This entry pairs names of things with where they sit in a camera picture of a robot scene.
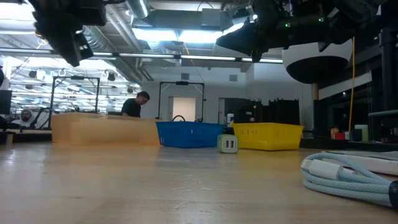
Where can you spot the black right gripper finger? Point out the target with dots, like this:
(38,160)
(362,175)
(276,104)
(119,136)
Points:
(242,37)

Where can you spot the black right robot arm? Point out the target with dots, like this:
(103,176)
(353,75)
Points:
(342,18)

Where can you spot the black background cabinets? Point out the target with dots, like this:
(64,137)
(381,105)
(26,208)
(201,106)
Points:
(264,112)

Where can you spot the white bottle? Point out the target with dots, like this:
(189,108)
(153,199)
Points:
(230,119)

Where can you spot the bright white door panel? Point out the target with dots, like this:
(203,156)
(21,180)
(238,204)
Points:
(184,109)

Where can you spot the dark background monitor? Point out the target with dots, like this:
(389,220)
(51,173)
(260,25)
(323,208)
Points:
(5,102)

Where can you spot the person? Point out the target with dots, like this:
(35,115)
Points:
(132,109)
(26,117)

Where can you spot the yellow plastic basket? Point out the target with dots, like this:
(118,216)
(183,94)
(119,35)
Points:
(267,137)

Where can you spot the green white USB charger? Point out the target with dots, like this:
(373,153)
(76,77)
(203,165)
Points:
(228,143)

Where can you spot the blue plastic basket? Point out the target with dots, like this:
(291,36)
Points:
(192,133)

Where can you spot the wooden background table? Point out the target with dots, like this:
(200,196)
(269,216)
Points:
(31,131)

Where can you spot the small red box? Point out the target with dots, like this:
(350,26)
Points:
(339,136)

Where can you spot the pale green container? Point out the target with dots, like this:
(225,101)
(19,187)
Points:
(361,133)

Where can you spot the black camera rig frame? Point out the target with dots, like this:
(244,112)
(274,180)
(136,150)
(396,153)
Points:
(182,83)
(52,99)

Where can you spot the black vertical post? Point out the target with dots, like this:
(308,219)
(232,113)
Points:
(390,68)

